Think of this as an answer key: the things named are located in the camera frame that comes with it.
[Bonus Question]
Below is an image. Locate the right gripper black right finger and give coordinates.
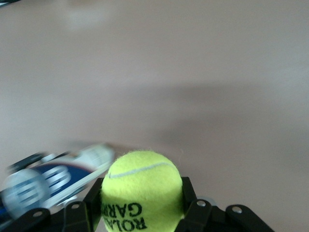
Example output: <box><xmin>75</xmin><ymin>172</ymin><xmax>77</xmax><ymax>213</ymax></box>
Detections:
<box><xmin>178</xmin><ymin>176</ymin><xmax>276</xmax><ymax>232</ymax></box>

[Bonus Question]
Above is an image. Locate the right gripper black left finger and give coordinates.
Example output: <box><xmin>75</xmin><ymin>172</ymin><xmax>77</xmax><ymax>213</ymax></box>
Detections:
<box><xmin>0</xmin><ymin>177</ymin><xmax>105</xmax><ymax>232</ymax></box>

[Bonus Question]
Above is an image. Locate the blue white tennis ball can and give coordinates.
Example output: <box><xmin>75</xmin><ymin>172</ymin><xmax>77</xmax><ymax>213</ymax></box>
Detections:
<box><xmin>0</xmin><ymin>142</ymin><xmax>116</xmax><ymax>222</ymax></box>

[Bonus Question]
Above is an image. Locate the brown table cover sheet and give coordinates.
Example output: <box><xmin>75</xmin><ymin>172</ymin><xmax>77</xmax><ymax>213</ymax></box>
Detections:
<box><xmin>0</xmin><ymin>0</ymin><xmax>309</xmax><ymax>232</ymax></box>

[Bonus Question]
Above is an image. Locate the yellow-green tennis ball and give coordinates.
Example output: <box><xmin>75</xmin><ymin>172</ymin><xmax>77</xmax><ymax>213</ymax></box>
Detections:
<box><xmin>100</xmin><ymin>149</ymin><xmax>185</xmax><ymax>232</ymax></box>

